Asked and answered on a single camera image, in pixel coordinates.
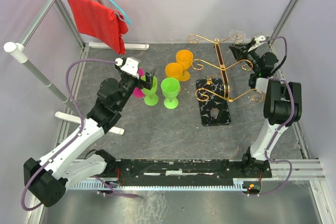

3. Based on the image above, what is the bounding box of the orange plastic goblet front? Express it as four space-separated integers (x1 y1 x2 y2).
165 62 183 81

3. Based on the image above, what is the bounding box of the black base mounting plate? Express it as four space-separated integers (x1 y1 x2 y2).
99 159 272 186

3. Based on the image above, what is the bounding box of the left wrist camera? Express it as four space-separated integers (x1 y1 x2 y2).
115 57 141 79

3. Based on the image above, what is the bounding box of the pink plastic goblet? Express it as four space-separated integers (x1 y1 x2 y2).
133 68 145 98

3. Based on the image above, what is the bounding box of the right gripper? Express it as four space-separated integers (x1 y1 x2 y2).
228 42 259 73

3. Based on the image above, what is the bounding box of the orange plastic goblet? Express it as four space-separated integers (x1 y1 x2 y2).
176 49 193 81
165 62 183 81

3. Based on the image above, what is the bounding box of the grey clothes stand pole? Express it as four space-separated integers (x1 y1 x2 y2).
4 0 84 111

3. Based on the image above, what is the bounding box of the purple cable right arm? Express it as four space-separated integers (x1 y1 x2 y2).
258 36 293 197

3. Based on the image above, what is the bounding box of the white stand foot front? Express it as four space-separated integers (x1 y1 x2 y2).
55 111 124 135

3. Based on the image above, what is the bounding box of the red cloth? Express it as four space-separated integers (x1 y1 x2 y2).
67 0 128 55

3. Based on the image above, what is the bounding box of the green plastic goblet right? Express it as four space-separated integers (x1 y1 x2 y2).
161 77 180 109

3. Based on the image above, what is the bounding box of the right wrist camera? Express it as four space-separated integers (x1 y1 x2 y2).
248 35 266 52

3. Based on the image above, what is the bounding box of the green plastic goblet left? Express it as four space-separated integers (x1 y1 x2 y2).
142 77 159 106

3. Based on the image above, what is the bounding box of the white cable duct strip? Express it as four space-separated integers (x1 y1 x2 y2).
70 179 247 192

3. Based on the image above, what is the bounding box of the gold wire wine glass rack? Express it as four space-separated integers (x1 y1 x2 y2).
187 34 265 102

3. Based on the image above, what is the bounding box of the clear champagne flute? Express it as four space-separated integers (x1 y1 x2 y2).
229 29 246 44

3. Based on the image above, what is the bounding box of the green plastic goblet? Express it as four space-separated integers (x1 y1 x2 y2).
142 77 159 106
161 77 180 109

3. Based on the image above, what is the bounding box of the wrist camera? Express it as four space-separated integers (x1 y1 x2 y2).
248 35 266 52
115 57 141 79

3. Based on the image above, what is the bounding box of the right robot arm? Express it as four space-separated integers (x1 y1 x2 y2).
224 44 302 178

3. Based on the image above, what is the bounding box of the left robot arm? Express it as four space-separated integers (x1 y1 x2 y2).
23 69 155 207

